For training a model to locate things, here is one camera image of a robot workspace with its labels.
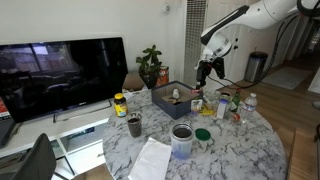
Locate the white purple sauce packet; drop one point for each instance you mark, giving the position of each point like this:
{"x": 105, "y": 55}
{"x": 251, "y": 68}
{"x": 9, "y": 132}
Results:
{"x": 196, "y": 106}

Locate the white bottle blue cap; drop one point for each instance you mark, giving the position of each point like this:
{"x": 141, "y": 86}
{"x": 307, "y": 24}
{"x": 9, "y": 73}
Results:
{"x": 221, "y": 108}

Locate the red ketchup packet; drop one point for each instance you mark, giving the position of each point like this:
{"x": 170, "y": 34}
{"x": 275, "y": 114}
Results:
{"x": 197, "y": 90}

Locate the black chair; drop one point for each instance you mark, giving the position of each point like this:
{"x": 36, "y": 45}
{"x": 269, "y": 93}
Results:
{"x": 39, "y": 164}

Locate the clear plastic water bottle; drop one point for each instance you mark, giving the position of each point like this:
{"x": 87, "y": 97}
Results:
{"x": 248, "y": 108}

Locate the white tv stand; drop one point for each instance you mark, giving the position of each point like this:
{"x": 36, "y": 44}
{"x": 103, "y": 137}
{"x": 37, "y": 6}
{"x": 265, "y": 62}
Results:
{"x": 76, "y": 138}

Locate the yellow lid vitamin bottle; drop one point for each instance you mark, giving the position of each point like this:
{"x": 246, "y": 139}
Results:
{"x": 120, "y": 105}

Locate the steel trash can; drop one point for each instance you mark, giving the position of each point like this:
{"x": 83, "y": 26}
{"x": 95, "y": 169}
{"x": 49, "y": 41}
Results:
{"x": 255, "y": 66}

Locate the open brown cardboard box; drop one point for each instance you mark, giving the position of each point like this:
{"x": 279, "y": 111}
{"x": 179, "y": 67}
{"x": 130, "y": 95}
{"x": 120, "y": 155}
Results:
{"x": 133, "y": 82}

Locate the brown cup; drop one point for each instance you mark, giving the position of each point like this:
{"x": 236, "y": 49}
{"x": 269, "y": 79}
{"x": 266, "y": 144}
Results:
{"x": 134, "y": 123}

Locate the green plastic lid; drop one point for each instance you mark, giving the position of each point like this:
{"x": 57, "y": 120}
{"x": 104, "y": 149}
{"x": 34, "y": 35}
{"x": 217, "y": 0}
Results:
{"x": 202, "y": 134}

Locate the white blue canister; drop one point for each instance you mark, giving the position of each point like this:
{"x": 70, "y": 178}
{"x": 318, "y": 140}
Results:
{"x": 182, "y": 136}

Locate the white paper napkin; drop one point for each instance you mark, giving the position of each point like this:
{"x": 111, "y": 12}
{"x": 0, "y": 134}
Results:
{"x": 152, "y": 161}

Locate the orange snack box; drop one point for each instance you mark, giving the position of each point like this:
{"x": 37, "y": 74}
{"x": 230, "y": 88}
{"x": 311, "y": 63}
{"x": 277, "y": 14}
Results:
{"x": 163, "y": 76}

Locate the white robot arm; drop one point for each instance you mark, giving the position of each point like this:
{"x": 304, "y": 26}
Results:
{"x": 260, "y": 15}

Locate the yellow packet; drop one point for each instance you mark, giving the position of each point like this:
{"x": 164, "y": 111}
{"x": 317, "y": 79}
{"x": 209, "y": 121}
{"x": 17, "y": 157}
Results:
{"x": 206, "y": 111}

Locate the dark blue cardboard box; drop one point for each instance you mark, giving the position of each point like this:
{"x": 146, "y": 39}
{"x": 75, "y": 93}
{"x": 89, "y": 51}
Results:
{"x": 174, "y": 98}

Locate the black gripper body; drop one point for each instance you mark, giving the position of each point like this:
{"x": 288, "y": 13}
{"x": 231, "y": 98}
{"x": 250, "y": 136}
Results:
{"x": 204, "y": 69}

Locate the green glass bottle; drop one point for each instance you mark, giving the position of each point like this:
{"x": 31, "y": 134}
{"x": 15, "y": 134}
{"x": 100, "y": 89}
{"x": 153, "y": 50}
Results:
{"x": 235, "y": 101}

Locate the black television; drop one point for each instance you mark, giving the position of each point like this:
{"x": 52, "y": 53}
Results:
{"x": 39, "y": 79}

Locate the potted green plant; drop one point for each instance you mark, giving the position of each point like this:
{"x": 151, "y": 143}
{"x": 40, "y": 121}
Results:
{"x": 149, "y": 66}

